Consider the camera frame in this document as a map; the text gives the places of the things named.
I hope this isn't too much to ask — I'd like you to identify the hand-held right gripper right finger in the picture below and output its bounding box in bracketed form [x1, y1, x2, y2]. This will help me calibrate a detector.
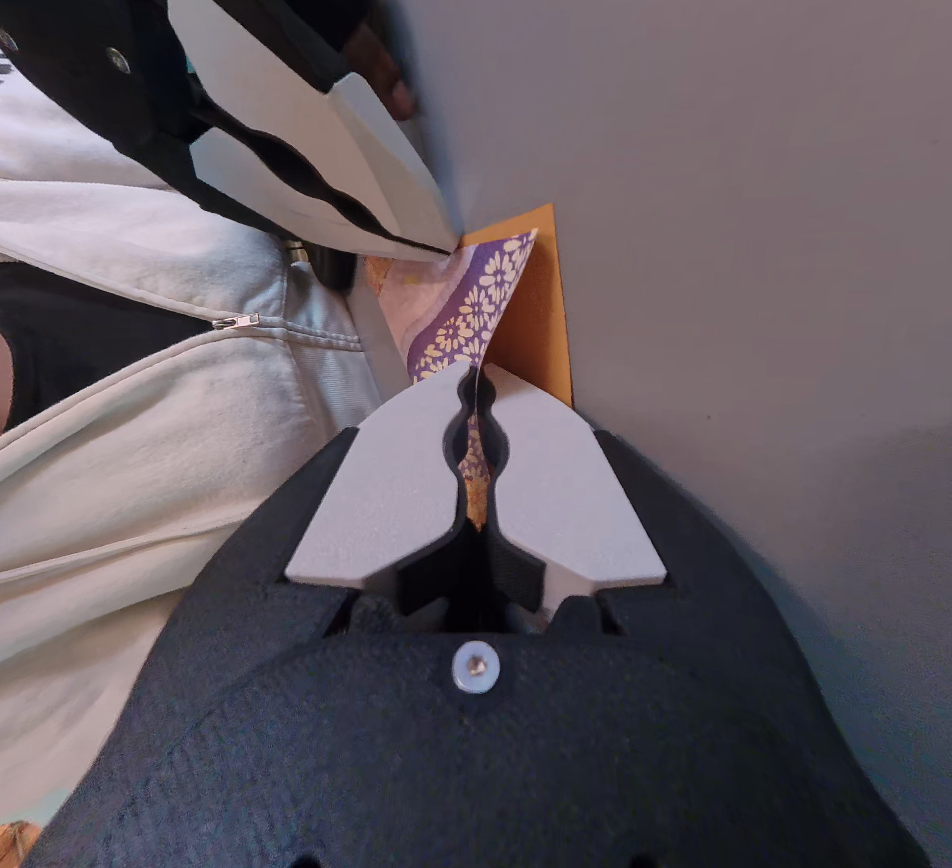
[476, 362, 668, 616]

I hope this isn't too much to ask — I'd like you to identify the person's left hand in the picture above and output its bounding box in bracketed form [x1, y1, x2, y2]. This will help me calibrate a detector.
[344, 24, 419, 122]

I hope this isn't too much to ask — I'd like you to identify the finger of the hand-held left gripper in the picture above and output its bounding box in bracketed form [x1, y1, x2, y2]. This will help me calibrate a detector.
[164, 0, 462, 252]
[188, 126, 453, 265]

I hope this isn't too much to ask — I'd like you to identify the black shirt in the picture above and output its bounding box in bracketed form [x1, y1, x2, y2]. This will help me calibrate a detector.
[0, 262, 218, 432]

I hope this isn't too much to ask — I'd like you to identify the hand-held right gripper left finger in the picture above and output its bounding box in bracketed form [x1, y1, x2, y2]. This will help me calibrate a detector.
[285, 361, 477, 612]

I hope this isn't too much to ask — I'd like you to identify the purple gold patterned origami paper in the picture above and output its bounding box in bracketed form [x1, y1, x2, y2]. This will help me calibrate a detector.
[363, 229, 541, 534]

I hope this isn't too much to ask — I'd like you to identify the pale zip jacket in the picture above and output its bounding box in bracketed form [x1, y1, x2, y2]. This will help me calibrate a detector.
[0, 68, 386, 832]

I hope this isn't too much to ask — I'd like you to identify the orange paper sheet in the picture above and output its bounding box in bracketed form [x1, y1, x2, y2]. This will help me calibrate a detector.
[460, 203, 575, 409]

